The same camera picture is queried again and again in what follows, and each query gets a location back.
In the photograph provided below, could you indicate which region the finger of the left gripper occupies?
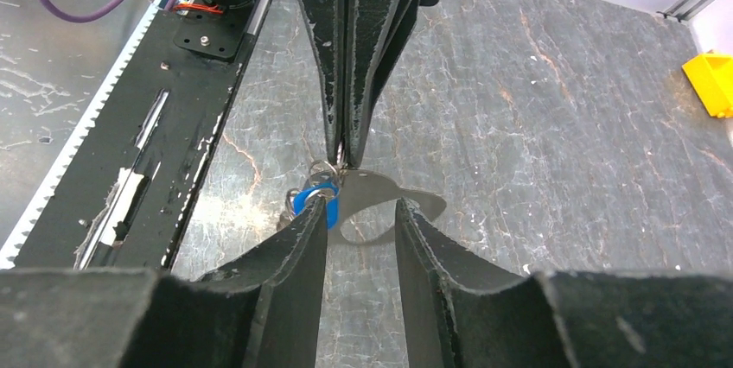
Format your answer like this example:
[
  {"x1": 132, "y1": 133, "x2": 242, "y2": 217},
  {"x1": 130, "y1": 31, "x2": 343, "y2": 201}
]
[
  {"x1": 298, "y1": 0, "x2": 344, "y2": 162},
  {"x1": 343, "y1": 0, "x2": 439, "y2": 168}
]

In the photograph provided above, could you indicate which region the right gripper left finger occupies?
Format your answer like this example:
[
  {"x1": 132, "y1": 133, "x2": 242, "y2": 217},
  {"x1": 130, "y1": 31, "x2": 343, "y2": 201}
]
[{"x1": 1, "y1": 199, "x2": 328, "y2": 367}]

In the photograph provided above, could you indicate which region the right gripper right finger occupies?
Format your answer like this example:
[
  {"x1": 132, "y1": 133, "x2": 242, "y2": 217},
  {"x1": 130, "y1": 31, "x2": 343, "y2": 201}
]
[{"x1": 395, "y1": 199, "x2": 732, "y2": 367}]

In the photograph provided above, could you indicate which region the blue key tag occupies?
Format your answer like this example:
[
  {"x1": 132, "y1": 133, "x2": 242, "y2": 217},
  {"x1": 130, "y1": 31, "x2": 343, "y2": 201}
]
[{"x1": 280, "y1": 160, "x2": 341, "y2": 231}]

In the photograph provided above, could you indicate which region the orange block at left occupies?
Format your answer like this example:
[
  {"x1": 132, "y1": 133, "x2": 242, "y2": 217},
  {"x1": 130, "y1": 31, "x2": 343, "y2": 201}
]
[{"x1": 682, "y1": 53, "x2": 732, "y2": 118}]

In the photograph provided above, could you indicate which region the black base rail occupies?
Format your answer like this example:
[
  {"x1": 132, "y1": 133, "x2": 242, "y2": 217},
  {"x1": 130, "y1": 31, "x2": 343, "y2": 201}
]
[{"x1": 10, "y1": 0, "x2": 271, "y2": 270}]

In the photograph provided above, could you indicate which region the white toothed cable rail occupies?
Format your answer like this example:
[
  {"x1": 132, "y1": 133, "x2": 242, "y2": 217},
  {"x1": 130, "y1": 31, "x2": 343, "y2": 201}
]
[{"x1": 1, "y1": 0, "x2": 168, "y2": 269}]

